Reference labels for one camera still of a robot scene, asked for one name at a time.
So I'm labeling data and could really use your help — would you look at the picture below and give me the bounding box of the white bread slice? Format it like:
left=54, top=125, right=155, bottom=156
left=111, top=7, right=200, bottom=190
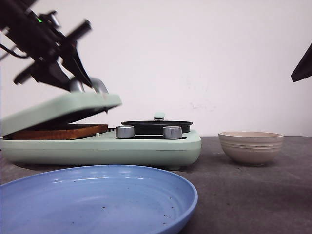
left=3, top=124, right=108, bottom=140

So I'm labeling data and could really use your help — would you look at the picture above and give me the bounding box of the left silver control knob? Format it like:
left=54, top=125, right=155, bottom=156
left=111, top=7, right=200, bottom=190
left=115, top=125, right=135, bottom=139

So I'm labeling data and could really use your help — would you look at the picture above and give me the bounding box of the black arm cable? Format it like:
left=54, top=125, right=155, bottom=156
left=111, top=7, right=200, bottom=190
left=0, top=29, right=31, bottom=60

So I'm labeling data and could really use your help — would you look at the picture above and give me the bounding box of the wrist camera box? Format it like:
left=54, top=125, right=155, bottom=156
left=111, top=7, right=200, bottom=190
left=66, top=19, right=92, bottom=42

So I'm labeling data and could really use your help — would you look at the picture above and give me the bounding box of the breakfast maker hinged lid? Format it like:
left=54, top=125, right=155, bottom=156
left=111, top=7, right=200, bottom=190
left=0, top=78, right=122, bottom=137

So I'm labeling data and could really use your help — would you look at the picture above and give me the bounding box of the silver control knob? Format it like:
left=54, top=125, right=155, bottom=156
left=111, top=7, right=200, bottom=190
left=115, top=125, right=135, bottom=139
left=163, top=126, right=182, bottom=139

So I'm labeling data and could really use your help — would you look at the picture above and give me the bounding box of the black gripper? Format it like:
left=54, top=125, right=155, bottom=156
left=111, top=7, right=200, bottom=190
left=0, top=7, right=93, bottom=92

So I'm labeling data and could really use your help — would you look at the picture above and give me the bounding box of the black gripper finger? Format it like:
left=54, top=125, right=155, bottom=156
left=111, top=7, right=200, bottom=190
left=291, top=44, right=312, bottom=82

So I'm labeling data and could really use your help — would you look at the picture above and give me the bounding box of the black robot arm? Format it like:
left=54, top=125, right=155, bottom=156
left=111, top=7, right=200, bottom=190
left=0, top=0, right=93, bottom=91

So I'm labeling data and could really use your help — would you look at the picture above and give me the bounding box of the beige ribbed bowl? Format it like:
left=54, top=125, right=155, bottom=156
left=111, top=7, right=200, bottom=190
left=218, top=131, right=284, bottom=166

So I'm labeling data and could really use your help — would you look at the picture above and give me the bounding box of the blue plate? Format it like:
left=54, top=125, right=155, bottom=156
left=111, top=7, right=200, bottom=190
left=0, top=165, right=198, bottom=234

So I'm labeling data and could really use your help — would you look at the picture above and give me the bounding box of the mint green breakfast maker base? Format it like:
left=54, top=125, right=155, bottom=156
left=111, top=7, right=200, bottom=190
left=0, top=130, right=201, bottom=168

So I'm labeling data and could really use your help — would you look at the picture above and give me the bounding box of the right silver control knob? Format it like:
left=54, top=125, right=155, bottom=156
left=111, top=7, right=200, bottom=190
left=163, top=126, right=182, bottom=139

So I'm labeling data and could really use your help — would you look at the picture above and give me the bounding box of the black frying pan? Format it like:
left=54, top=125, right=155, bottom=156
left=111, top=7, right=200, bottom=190
left=121, top=112, right=193, bottom=135

